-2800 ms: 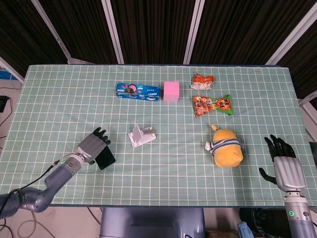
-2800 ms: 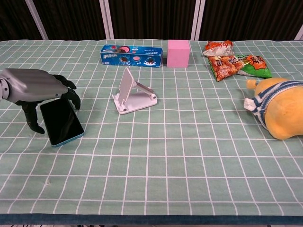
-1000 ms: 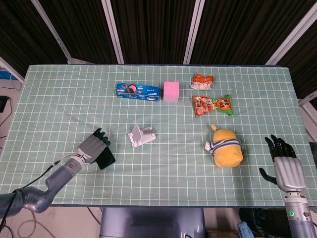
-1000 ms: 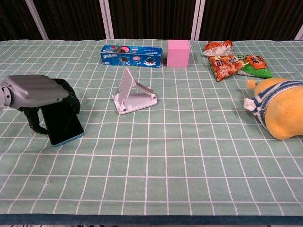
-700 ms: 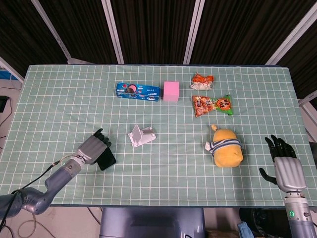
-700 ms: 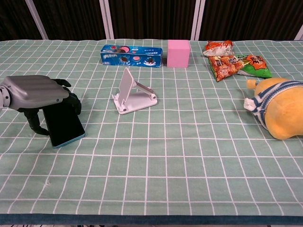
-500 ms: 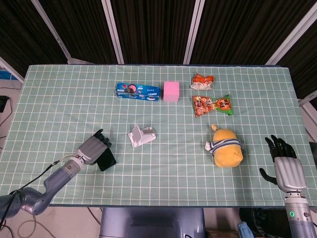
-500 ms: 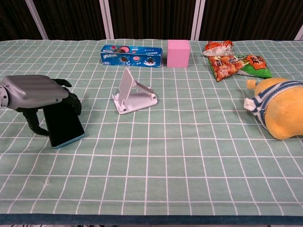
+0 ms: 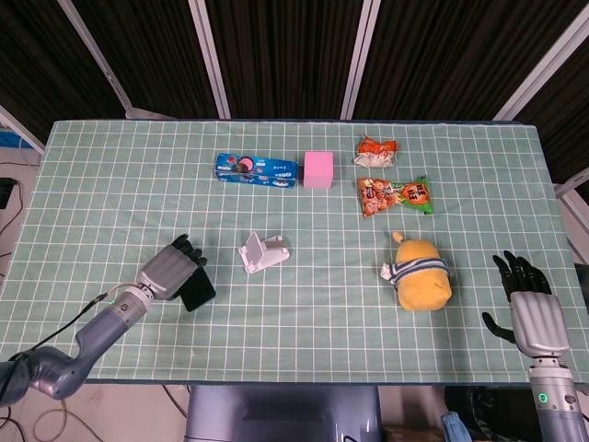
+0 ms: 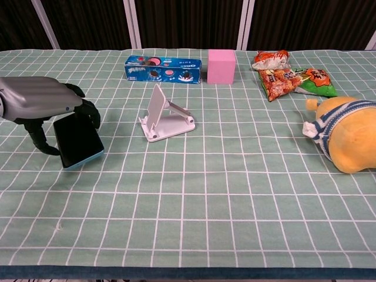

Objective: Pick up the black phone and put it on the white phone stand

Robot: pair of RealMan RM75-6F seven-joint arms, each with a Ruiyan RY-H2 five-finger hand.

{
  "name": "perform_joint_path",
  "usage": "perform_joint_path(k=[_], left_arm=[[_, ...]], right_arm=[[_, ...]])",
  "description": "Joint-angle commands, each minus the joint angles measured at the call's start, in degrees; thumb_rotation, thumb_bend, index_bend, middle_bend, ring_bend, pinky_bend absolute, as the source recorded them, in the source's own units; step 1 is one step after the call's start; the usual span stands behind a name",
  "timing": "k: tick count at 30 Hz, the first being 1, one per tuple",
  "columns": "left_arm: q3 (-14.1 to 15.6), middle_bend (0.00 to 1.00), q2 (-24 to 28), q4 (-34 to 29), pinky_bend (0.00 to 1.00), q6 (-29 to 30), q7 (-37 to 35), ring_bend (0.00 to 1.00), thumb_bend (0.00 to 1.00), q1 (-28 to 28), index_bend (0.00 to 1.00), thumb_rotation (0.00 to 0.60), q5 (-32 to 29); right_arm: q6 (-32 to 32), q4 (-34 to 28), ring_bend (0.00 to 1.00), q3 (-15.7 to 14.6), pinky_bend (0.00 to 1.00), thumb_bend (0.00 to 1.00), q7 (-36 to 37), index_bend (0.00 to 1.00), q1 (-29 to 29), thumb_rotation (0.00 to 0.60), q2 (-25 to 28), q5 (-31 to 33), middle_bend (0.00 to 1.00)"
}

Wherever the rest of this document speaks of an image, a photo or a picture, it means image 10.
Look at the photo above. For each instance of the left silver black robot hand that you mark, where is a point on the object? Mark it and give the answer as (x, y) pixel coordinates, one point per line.
(35, 97)

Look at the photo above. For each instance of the black smartphone blue case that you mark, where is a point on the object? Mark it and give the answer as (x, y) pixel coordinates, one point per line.
(79, 141)

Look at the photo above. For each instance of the white folding phone stand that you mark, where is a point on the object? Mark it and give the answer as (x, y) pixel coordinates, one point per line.
(173, 126)

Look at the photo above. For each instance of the blue Oreo cookie box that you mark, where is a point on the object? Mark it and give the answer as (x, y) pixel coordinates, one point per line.
(164, 70)

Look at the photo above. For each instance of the pink foam cube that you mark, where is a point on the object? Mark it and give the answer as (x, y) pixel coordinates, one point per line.
(221, 67)

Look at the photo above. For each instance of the green checked tablecloth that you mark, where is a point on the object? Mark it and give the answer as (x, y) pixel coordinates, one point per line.
(205, 205)

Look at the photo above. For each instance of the orange and white snack bag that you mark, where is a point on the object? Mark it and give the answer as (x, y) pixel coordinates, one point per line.
(270, 60)

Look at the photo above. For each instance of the orange and green snack bag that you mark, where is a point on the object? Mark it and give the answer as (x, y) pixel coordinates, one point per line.
(293, 82)

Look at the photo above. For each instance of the yellow plush toy striped scarf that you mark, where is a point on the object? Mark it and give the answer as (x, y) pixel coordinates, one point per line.
(352, 138)

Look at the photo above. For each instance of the white frame post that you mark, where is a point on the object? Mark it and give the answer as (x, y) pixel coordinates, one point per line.
(371, 43)
(45, 25)
(132, 25)
(245, 25)

